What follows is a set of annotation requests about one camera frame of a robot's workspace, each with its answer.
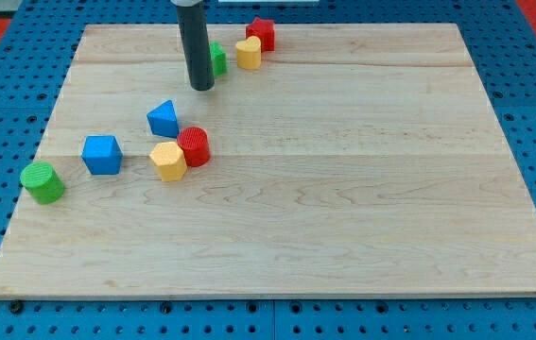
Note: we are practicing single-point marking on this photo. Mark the blue triangle block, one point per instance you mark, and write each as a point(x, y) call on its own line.
point(163, 120)

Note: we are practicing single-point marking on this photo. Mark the green star block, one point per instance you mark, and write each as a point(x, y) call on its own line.
point(218, 58)

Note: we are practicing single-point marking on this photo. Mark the yellow heart block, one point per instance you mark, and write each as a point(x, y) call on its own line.
point(249, 53)

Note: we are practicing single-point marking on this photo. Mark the red star block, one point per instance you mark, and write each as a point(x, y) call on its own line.
point(264, 30)

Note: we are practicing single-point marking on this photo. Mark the red cylinder block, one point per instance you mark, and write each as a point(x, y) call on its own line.
point(194, 143)

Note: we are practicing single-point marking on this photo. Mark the yellow hexagon block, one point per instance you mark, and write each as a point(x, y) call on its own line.
point(168, 161)

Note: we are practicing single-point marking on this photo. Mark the blue cube block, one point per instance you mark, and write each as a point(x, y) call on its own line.
point(102, 155)

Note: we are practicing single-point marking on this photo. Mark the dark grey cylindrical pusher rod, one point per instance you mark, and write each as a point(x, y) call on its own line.
point(195, 42)

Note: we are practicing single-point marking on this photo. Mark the green cylinder block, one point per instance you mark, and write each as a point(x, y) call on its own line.
point(41, 180)

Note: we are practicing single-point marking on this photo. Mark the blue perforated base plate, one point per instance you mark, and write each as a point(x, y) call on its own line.
point(35, 53)

